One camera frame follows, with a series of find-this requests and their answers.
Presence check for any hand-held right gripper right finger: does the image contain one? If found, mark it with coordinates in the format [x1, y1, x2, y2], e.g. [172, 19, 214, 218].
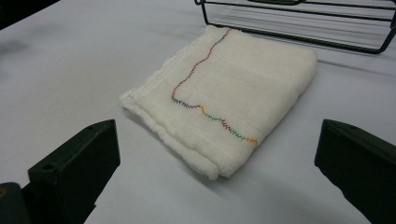
[314, 119, 396, 224]

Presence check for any black wire rack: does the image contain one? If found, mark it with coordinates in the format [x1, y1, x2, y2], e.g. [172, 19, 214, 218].
[194, 0, 396, 56]

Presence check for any white table sheet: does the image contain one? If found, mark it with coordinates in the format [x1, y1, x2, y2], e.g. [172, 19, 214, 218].
[0, 0, 396, 224]

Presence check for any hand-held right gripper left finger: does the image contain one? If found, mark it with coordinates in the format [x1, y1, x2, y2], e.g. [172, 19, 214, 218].
[21, 119, 121, 224]

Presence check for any white towel with coloured stitching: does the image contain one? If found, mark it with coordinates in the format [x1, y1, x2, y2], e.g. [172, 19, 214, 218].
[118, 24, 319, 181]

